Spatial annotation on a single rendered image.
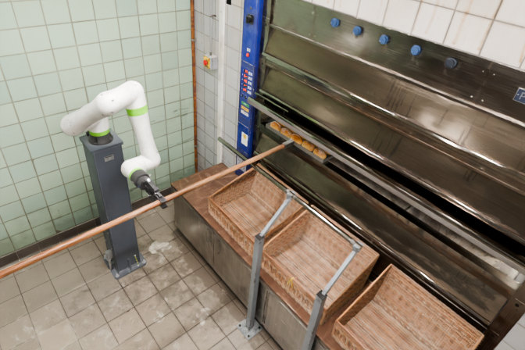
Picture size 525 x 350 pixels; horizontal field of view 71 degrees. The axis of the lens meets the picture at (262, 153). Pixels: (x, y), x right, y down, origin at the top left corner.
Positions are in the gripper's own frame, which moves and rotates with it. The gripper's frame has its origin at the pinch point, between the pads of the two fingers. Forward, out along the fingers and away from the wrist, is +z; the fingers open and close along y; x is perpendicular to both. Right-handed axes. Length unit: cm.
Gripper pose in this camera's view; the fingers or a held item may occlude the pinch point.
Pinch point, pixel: (161, 201)
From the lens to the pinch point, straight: 203.0
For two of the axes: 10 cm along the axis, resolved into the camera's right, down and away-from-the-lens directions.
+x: -7.4, 3.3, -5.9
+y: -0.9, 8.2, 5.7
